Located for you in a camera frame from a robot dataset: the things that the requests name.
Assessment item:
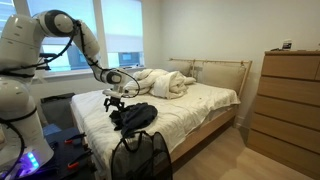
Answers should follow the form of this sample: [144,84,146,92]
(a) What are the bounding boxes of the light wooden dresser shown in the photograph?
[246,49,320,180]

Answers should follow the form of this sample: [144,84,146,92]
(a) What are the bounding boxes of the orange handled black clamp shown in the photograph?
[64,132,87,145]
[67,148,94,170]

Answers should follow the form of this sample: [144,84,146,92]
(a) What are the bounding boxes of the black socks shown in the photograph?
[108,110,126,132]

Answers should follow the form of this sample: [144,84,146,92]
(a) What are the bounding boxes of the white crumpled duvet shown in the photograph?
[122,68,198,101]

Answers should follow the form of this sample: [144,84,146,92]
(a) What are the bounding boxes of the dark navy crumpled garment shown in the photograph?
[119,102,159,138]

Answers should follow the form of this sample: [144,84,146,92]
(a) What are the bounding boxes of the dark grey case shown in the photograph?
[40,92,77,130]

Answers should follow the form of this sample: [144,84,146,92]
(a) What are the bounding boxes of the window with white frame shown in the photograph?
[0,0,146,80]

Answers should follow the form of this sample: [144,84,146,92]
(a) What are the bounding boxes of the small dark labelled box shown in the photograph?
[281,39,294,52]

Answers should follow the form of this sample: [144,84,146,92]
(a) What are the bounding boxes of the black robot table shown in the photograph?
[0,126,98,180]

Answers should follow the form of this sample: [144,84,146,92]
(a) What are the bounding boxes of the blue box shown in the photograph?
[42,123,63,136]

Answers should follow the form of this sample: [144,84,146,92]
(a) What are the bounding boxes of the black camera on mount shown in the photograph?
[34,52,59,72]

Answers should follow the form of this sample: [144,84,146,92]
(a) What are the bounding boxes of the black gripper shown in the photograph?
[103,96,126,113]

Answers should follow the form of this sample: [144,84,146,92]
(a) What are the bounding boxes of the black mesh laundry bag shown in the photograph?
[110,130,174,180]

